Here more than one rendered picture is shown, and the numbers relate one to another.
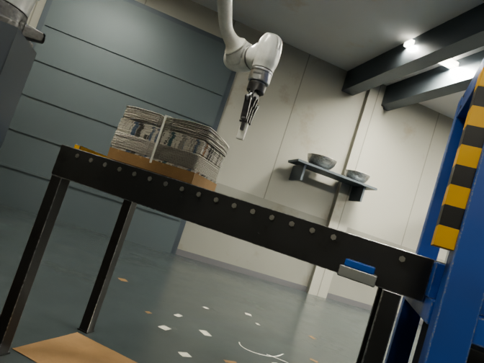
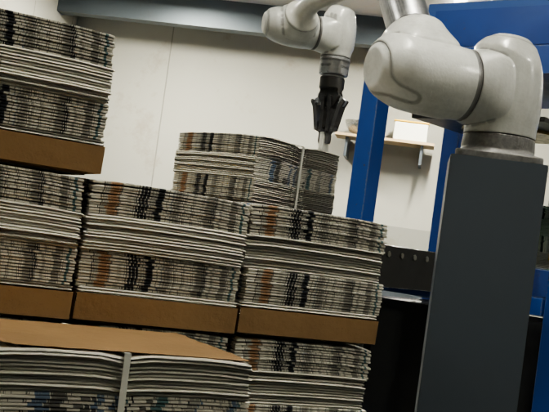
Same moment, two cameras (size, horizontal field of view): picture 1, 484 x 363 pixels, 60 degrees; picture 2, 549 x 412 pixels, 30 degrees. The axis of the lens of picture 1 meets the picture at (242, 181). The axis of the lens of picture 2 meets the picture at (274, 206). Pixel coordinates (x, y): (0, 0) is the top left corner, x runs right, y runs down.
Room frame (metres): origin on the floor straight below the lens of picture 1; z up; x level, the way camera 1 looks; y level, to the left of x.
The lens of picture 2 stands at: (0.59, 2.93, 0.77)
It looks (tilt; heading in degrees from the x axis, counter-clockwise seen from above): 2 degrees up; 292
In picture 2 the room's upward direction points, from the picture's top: 8 degrees clockwise
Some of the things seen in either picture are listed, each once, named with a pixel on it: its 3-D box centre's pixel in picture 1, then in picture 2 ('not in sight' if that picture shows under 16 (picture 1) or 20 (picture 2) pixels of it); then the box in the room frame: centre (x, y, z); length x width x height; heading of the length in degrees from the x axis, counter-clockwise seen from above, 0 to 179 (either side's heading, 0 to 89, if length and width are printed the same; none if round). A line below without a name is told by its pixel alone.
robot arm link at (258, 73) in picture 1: (259, 77); (333, 68); (1.64, 0.06, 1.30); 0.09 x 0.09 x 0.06
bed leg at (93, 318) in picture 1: (109, 262); not in sight; (2.07, 0.49, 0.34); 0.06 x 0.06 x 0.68; 70
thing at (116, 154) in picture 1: (141, 164); not in sight; (1.75, 0.42, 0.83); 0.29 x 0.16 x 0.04; 165
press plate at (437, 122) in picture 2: not in sight; (511, 132); (1.27, -0.99, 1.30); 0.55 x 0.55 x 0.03; 70
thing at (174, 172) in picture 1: (188, 178); not in sight; (1.69, 0.21, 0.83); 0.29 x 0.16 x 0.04; 165
